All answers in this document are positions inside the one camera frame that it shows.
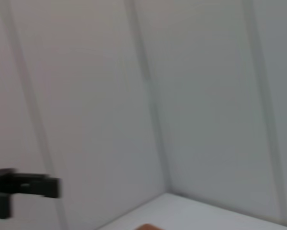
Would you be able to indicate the brown cardboard box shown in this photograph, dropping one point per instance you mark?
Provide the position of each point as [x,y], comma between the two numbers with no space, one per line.
[150,227]

